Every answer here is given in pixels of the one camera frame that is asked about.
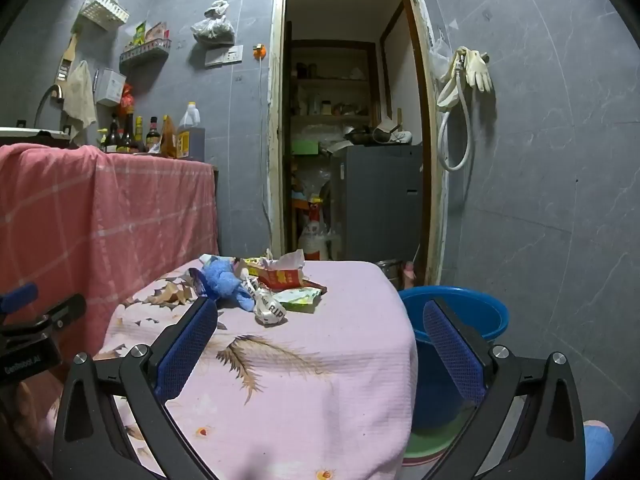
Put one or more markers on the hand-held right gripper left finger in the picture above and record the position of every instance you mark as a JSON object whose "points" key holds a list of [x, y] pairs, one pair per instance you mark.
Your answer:
{"points": [[187, 350]]}

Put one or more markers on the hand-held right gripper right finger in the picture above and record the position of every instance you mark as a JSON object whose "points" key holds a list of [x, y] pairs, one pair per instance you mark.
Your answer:
{"points": [[452, 352]]}

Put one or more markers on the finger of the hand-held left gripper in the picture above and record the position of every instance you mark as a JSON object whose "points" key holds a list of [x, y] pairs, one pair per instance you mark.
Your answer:
{"points": [[62, 310], [17, 297]]}

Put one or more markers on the blue plastic bucket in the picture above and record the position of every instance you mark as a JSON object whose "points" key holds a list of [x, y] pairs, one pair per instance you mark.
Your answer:
{"points": [[467, 307]]}

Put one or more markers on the blue cloth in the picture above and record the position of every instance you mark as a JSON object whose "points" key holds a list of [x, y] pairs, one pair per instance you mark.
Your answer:
{"points": [[222, 280]]}

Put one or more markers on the white printed plastic wrapper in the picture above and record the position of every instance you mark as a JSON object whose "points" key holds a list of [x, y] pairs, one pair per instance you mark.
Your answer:
{"points": [[270, 310]]}

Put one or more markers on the white orange torn wrapper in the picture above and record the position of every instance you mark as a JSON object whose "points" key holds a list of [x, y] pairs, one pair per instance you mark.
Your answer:
{"points": [[255, 261]]}

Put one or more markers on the red yellow snack wrapper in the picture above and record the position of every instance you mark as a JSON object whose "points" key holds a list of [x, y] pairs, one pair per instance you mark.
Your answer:
{"points": [[280, 276]]}

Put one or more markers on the green white wrapper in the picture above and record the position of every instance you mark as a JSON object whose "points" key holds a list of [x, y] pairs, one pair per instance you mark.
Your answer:
{"points": [[300, 301]]}

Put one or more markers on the small pink figure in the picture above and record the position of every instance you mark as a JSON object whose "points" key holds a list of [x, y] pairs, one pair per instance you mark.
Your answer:
{"points": [[410, 272]]}

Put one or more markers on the green plastic basin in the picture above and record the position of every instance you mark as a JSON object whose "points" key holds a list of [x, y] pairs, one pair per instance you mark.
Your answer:
{"points": [[430, 445]]}

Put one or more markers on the steel pot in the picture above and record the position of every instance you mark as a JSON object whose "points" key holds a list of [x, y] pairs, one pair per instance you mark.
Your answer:
{"points": [[390, 267]]}

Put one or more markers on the pink floral tablecloth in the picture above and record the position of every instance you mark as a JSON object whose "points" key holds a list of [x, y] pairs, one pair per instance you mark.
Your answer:
{"points": [[300, 385]]}

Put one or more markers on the pink plaid cloth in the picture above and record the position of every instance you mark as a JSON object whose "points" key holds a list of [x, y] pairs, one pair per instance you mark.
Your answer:
{"points": [[125, 210]]}

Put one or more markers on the white sink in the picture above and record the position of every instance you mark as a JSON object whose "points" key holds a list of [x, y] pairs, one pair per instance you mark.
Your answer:
{"points": [[30, 133]]}

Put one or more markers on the white bottle red cap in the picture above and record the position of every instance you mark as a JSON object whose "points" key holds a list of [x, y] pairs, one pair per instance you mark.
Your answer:
{"points": [[313, 242]]}

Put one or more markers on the person's leg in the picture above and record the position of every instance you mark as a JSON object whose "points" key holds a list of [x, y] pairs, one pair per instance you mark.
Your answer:
{"points": [[597, 442]]}

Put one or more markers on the grey appliance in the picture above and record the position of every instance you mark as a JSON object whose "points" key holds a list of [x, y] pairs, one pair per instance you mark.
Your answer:
{"points": [[375, 200]]}

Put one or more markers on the dark sauce bottle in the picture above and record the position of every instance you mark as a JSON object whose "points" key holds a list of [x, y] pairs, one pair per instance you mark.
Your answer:
{"points": [[152, 136], [129, 130], [114, 136]]}

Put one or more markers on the yellow cap bottle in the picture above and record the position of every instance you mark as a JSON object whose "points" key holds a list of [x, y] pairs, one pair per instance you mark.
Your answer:
{"points": [[139, 132]]}

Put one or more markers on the orange sauce bottle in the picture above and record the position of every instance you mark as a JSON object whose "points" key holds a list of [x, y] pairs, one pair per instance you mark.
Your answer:
{"points": [[168, 139]]}

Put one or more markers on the metal faucet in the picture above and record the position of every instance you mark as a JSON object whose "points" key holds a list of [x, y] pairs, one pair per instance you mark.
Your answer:
{"points": [[42, 97]]}

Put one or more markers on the large oil jug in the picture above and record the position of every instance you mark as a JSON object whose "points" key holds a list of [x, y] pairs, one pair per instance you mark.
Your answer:
{"points": [[190, 140]]}

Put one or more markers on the hanging dishcloth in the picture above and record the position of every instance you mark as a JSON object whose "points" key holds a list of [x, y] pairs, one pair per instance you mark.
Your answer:
{"points": [[80, 95]]}

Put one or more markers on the red hanging bag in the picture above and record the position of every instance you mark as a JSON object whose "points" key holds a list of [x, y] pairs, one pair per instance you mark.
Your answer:
{"points": [[126, 97]]}

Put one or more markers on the green box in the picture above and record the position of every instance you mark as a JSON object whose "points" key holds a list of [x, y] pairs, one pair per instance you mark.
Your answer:
{"points": [[305, 146]]}

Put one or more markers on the black wok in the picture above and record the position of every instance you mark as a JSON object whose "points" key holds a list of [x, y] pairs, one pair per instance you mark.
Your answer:
{"points": [[361, 136]]}

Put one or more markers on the wooden brush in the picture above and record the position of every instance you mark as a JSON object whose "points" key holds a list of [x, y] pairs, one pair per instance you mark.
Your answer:
{"points": [[67, 57]]}

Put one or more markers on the cream rubber gloves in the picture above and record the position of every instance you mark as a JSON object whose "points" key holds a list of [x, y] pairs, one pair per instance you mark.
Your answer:
{"points": [[477, 70]]}

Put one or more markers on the green yellow seasoning packet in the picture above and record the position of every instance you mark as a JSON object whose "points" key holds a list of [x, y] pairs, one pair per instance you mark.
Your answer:
{"points": [[140, 32]]}

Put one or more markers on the pink seasoning packet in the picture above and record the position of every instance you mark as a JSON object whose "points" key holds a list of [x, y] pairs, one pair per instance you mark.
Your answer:
{"points": [[157, 31]]}

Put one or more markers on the clear hanging plastic bag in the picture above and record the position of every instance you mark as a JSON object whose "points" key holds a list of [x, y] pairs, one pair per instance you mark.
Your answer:
{"points": [[441, 57]]}

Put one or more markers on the wooden shelf unit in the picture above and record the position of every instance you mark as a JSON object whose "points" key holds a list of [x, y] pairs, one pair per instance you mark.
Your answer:
{"points": [[330, 80]]}

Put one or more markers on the white wall holder box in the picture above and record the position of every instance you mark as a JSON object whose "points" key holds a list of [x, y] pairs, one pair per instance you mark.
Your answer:
{"points": [[110, 87]]}

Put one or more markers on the cream door frame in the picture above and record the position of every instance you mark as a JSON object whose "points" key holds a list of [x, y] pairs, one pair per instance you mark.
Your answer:
{"points": [[277, 110]]}

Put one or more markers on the white wall shelf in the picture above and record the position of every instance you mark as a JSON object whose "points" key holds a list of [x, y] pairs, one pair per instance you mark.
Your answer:
{"points": [[145, 51]]}

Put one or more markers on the wall socket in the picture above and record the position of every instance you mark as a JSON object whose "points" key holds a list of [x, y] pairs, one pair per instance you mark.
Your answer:
{"points": [[225, 56]]}

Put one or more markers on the white wall basket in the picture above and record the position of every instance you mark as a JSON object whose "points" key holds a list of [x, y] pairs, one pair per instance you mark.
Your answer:
{"points": [[107, 7]]}

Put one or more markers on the orange wall hook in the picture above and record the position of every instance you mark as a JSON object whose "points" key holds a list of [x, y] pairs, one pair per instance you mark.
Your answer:
{"points": [[258, 51]]}

